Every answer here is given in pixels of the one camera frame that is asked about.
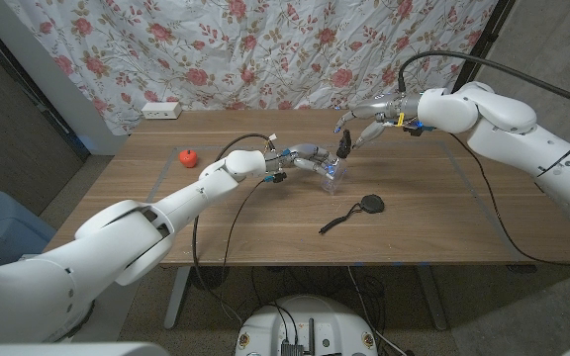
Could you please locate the white robot torso base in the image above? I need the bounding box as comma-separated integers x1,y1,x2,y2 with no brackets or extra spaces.
234,295,379,356

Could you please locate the black round floor disc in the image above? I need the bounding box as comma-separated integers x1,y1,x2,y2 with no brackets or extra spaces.
188,266,231,291

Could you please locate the black round lid with strap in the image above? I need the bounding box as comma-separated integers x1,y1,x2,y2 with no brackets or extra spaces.
318,194,386,235

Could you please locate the black backdrop stand pole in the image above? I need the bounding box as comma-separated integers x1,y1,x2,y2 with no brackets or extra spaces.
444,0,517,109

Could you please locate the white robot chest shell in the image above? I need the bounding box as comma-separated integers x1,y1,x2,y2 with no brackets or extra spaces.
0,341,171,356

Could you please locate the black trigger sprayer head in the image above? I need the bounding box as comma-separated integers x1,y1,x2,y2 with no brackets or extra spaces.
336,129,353,160

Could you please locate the grey metal table leg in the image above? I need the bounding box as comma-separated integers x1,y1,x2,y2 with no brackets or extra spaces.
163,266,192,331
416,264,449,331

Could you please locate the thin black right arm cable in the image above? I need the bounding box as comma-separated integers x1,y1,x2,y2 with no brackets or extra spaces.
450,132,570,269

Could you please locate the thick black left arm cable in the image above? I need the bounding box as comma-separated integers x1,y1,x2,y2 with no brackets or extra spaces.
191,132,274,322

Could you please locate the floral print backdrop cloth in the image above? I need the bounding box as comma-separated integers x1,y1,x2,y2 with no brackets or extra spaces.
5,0,499,135

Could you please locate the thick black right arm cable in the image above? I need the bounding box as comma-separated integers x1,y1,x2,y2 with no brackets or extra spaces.
397,50,570,114

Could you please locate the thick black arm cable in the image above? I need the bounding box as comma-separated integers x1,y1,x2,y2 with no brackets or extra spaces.
191,132,274,322
397,50,570,114

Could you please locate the clear plastic spray bottle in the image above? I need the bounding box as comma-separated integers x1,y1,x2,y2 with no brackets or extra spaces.
320,158,348,196

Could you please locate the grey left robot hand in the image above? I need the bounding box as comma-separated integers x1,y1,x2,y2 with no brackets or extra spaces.
267,142,339,180

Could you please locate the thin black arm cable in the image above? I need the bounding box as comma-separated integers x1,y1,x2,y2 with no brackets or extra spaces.
221,178,269,317
450,132,570,269

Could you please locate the white floor cable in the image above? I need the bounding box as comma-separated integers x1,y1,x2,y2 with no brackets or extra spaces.
346,266,409,356

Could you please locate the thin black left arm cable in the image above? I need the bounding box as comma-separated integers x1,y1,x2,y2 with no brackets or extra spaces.
221,178,269,317

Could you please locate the small red tomato toy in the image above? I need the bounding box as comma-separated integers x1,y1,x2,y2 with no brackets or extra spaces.
178,148,199,169

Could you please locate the white wall pillar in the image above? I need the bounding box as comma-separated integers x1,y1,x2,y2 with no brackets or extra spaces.
0,0,128,156

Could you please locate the white power strip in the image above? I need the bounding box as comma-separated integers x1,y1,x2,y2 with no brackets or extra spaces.
141,101,183,121

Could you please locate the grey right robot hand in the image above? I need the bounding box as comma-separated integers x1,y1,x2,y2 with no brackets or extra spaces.
332,92,423,150

